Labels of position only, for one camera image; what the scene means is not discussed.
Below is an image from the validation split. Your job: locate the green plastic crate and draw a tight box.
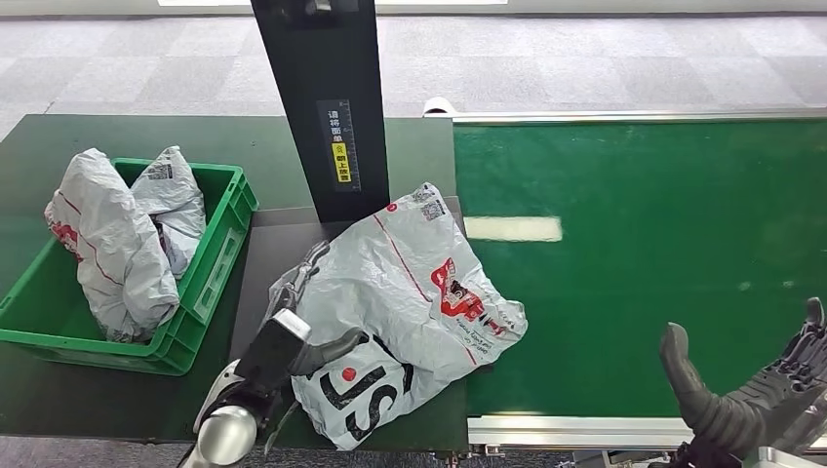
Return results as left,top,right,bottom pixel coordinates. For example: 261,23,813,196
0,157,260,378

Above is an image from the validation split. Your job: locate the large crumpled white parcel bag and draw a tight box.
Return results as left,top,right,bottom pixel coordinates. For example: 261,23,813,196
44,148,181,344

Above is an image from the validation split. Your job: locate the black scanner machine column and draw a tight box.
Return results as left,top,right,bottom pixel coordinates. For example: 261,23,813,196
250,0,392,225

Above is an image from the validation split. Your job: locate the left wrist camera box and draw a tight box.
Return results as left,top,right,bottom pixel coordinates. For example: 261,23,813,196
234,308,313,397

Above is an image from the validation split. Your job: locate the wide aluminium conveyor rail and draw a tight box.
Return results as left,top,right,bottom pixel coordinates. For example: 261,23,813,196
466,414,827,454

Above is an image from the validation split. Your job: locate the small white parcel bag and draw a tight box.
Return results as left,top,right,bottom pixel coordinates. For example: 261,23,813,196
131,145,209,281

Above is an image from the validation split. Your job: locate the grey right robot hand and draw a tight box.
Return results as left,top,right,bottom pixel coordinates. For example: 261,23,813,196
658,296,827,458

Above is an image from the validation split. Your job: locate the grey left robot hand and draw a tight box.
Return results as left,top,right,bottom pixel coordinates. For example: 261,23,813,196
263,240,368,378

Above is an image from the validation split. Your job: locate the black yellow instruction label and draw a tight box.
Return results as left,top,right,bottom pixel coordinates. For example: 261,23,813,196
315,97,363,194

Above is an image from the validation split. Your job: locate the white conveyor roller end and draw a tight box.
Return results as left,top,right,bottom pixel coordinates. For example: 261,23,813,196
422,97,460,118

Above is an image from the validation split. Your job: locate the white printed courier parcel bag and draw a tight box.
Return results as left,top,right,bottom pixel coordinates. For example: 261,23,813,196
284,181,530,452

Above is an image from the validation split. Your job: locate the thin aluminium conveyor rail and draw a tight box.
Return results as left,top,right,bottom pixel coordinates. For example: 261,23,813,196
422,107,827,126

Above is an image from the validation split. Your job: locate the green conveyor belt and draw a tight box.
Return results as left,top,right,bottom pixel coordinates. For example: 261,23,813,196
453,119,827,420

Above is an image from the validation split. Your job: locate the black scanner base platform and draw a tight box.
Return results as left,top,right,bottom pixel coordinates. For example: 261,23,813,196
227,196,495,390

